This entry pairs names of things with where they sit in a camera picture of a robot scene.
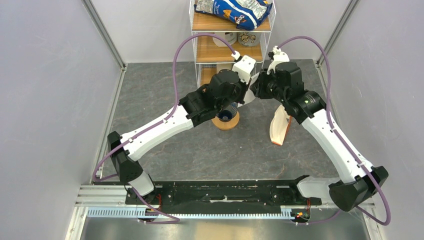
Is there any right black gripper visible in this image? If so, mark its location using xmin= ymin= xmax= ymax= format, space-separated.
xmin=250 ymin=67 xmax=288 ymax=104

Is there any blue ribbed coffee dripper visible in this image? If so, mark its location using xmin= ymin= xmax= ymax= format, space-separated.
xmin=216 ymin=102 xmax=238 ymax=122

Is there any round wooden dripper stand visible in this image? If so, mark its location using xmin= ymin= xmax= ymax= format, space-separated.
xmin=211 ymin=112 xmax=240 ymax=131

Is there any white wire wooden shelf rack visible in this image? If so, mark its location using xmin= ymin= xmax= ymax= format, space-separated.
xmin=188 ymin=0 xmax=277 ymax=87

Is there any white paper coffee filter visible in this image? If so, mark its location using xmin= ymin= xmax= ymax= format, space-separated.
xmin=243 ymin=73 xmax=259 ymax=106

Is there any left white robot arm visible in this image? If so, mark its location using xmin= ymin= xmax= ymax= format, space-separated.
xmin=107 ymin=69 xmax=255 ymax=205

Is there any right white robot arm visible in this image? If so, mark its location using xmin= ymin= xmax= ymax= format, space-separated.
xmin=250 ymin=61 xmax=389 ymax=212

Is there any white coffee filter stack holder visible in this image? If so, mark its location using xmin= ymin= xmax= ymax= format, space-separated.
xmin=269 ymin=105 xmax=292 ymax=146

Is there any white plastic jug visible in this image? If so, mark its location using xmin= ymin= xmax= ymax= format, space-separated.
xmin=212 ymin=32 xmax=238 ymax=48

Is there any blue chips bag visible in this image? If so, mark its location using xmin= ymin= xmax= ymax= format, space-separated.
xmin=193 ymin=0 xmax=274 ymax=31

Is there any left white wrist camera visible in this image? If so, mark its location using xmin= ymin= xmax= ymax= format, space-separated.
xmin=231 ymin=51 xmax=257 ymax=85

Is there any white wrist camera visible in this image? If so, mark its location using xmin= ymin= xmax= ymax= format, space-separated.
xmin=266 ymin=45 xmax=290 ymax=75
xmin=231 ymin=51 xmax=257 ymax=85

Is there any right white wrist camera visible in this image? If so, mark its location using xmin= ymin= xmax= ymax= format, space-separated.
xmin=266 ymin=45 xmax=290 ymax=75

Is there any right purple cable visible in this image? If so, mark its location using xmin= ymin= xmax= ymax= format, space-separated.
xmin=278 ymin=35 xmax=392 ymax=226

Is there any purple cable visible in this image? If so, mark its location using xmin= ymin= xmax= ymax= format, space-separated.
xmin=278 ymin=35 xmax=392 ymax=226
xmin=92 ymin=32 xmax=241 ymax=225

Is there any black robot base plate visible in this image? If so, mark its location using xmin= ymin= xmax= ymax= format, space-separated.
xmin=143 ymin=176 xmax=322 ymax=215

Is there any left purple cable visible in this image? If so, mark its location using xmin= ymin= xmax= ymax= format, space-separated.
xmin=92 ymin=32 xmax=241 ymax=225

